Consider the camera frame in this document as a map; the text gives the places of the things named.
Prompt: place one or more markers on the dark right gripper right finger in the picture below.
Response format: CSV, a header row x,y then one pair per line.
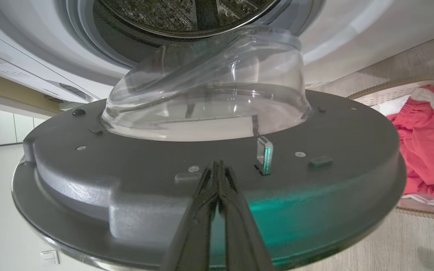
x,y
241,233

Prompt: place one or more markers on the red garment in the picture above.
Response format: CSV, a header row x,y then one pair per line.
x,y
424,150

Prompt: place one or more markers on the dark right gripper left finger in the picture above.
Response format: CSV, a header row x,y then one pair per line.
x,y
194,226

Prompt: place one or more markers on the white wall socket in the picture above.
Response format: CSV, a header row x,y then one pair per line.
x,y
49,258

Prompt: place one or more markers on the round washing machine door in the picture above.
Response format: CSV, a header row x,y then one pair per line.
x,y
126,169

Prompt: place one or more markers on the white front-load washing machine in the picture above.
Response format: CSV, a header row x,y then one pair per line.
x,y
51,41

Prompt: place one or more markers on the cream perforated laundry basket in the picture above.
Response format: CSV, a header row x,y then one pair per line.
x,y
381,96

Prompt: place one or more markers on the white plastic basket liner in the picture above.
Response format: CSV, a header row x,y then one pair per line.
x,y
392,106

